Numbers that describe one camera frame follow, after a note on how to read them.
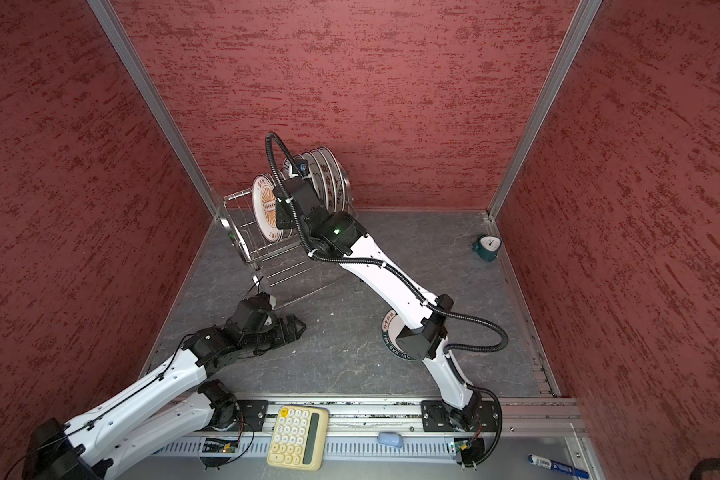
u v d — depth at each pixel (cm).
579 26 73
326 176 69
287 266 103
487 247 106
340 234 48
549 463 67
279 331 70
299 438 69
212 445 73
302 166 57
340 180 77
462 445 72
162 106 89
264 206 78
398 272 48
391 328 89
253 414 75
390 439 71
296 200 48
